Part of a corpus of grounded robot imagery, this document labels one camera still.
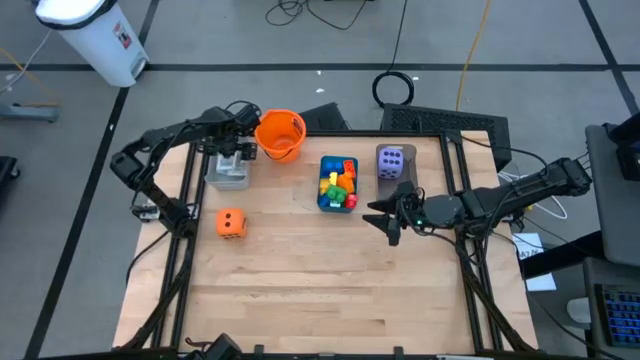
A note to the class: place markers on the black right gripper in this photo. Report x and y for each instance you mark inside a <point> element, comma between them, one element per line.
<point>410,207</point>

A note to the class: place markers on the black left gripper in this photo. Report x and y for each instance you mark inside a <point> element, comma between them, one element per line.
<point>235,132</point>

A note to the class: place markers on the white card box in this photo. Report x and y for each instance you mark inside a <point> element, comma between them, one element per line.
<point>232,166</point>

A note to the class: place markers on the red stepped toy block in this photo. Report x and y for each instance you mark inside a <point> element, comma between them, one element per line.
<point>352,201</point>

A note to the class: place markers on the purple foam die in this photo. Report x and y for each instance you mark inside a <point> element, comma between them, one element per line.
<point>391,163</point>

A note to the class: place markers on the green two-stud toy block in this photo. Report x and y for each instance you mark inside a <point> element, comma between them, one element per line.
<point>336,195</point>

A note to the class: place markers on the small orange studded brick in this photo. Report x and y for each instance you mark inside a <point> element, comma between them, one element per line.
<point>350,169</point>

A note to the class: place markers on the blue single-stud toy block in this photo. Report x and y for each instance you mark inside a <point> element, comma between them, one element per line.
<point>324,201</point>

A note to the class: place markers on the yellow studded brick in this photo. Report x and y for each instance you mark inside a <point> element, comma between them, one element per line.
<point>330,181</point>

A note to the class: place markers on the orange foam die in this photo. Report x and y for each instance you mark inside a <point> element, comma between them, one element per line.
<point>237,225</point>

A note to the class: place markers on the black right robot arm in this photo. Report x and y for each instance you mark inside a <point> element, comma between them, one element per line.
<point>525,192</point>

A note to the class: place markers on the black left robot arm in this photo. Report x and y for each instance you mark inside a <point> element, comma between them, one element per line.
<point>150,140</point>

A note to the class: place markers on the orange plastic bucket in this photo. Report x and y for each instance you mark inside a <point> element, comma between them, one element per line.
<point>280,132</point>

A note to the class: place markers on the dark translucent plastic bin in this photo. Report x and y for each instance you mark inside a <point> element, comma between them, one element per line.
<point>410,170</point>

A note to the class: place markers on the clear grey plastic bin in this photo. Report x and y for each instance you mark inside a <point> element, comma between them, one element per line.
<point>227,182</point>

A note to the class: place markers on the teal plastic bin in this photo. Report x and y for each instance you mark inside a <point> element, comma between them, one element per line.
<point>320,162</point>

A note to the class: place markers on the black wedge-shaped box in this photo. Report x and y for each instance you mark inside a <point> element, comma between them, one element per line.
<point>325,119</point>

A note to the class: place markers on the black table clamp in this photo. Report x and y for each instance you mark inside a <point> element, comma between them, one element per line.
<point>259,350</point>
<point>399,351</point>

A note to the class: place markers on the white paper sheet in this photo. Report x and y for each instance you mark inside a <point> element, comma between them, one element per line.
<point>527,245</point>
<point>542,282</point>

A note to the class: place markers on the silver bar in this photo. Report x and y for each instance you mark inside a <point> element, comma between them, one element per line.
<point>465,357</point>

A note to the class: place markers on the white pedal trash bin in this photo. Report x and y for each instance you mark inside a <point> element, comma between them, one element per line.
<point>95,40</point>

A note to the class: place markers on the black floor beam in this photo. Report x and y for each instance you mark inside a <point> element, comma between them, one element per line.
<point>565,255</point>

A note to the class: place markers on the grey stand base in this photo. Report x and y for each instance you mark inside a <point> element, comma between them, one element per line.
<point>30,112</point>

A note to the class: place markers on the white computer mouse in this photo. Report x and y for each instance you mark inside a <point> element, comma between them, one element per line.
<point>579,311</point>

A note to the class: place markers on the grey desk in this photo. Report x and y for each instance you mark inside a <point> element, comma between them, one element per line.
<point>600,272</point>

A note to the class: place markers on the grey cabinet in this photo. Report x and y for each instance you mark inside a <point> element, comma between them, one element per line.
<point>615,225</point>

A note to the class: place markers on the black equipment box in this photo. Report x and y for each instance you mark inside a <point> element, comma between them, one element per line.
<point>630,160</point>

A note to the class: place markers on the backlit keyboard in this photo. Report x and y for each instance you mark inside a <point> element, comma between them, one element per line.
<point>620,315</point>

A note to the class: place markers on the black aluminium table frame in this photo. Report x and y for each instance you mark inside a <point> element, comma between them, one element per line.
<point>365,134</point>

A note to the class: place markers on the silver mounting bracket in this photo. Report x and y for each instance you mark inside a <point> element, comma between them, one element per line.
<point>146,213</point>

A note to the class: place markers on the black camera unit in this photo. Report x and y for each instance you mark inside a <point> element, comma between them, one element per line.
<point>220,347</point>

